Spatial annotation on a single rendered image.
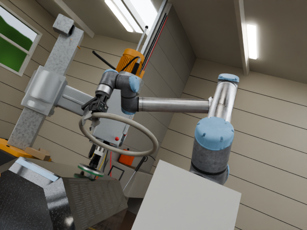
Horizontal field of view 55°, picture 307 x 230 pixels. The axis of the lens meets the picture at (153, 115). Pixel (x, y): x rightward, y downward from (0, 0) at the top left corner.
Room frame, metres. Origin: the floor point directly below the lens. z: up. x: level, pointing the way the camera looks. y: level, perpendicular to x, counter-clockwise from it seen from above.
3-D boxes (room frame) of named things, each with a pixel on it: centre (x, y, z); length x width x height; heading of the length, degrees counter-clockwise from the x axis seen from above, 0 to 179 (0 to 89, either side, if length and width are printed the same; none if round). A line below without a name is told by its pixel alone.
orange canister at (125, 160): (5.73, 0.13, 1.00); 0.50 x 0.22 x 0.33; 156
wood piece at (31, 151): (2.72, 0.83, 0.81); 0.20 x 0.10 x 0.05; 80
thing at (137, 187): (5.76, -0.11, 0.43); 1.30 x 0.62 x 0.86; 156
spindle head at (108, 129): (2.47, 0.31, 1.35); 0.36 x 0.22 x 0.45; 13
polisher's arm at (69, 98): (2.90, 0.87, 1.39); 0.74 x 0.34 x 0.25; 107
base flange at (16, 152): (2.84, 1.06, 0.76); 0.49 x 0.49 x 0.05; 72
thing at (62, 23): (2.70, 1.11, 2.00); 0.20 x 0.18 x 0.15; 72
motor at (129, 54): (3.04, 0.42, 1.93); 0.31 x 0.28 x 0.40; 103
